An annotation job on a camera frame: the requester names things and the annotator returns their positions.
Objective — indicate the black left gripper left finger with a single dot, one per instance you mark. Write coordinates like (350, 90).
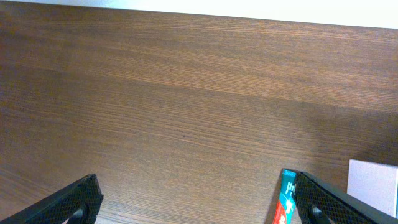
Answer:
(79, 203)

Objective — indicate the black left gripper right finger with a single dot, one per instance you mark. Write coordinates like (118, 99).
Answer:
(319, 202)

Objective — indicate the green red toothpaste tube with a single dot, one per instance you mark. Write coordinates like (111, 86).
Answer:
(285, 205)

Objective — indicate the white cardboard box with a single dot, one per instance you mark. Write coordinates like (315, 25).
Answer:
(374, 184)

